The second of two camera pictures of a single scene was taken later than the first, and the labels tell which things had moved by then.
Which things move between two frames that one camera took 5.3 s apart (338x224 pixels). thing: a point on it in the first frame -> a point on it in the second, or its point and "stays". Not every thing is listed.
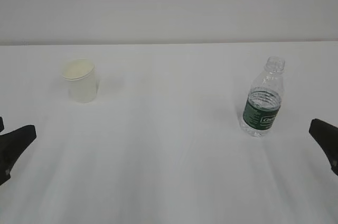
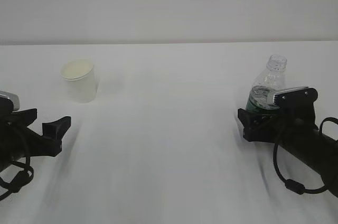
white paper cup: (80, 75) stays
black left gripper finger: (12, 145) -> (56, 129)
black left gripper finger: (1, 124) -> (24, 117)
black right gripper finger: (326, 135) -> (252, 123)
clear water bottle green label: (265, 98) stays
